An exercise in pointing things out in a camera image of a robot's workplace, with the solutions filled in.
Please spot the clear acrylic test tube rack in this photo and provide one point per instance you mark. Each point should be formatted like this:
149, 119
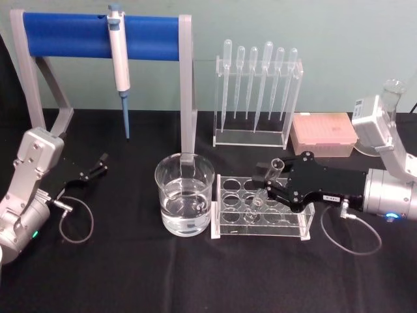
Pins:
234, 228

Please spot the clear acrylic dropper rack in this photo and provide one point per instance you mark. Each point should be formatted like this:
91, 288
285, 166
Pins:
247, 138

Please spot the long clear plastic dropper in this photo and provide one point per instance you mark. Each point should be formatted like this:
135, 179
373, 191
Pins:
267, 53
227, 52

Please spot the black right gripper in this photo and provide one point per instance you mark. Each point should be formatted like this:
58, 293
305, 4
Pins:
325, 184

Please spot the pink pipette tip box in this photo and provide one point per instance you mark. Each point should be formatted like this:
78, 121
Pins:
322, 133

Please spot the glass beaker with water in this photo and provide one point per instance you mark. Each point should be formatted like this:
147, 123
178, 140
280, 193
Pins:
184, 208

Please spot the white pipette with blue tip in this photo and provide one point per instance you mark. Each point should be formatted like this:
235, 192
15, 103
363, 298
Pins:
118, 65

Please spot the clear glass test tube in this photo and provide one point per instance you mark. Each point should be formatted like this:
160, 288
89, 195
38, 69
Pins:
259, 202

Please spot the black table cloth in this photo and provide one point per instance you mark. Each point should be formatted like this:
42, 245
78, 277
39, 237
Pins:
130, 277

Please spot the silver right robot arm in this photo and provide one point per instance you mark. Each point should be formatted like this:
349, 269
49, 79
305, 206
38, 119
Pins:
387, 195

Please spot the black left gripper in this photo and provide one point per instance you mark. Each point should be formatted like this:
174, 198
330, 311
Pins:
73, 174

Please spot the short clear plastic dropper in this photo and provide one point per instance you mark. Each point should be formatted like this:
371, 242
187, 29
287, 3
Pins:
292, 58
253, 57
279, 58
240, 57

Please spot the grey stand with blue bar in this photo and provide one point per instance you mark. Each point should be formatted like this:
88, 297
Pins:
65, 34

